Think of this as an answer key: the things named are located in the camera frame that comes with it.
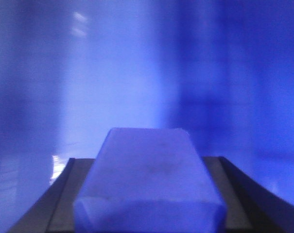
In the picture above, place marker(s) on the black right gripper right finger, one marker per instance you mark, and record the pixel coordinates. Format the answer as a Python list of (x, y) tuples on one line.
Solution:
[(250, 207)]

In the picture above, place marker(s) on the blue bottle-shaped part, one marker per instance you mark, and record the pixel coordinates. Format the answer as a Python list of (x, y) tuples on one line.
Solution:
[(148, 181)]

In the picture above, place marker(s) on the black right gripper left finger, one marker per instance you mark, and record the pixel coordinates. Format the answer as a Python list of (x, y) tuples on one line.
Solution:
[(53, 211)]

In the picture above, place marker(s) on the blue target bin left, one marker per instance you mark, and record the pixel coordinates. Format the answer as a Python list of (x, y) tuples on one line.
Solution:
[(70, 70)]

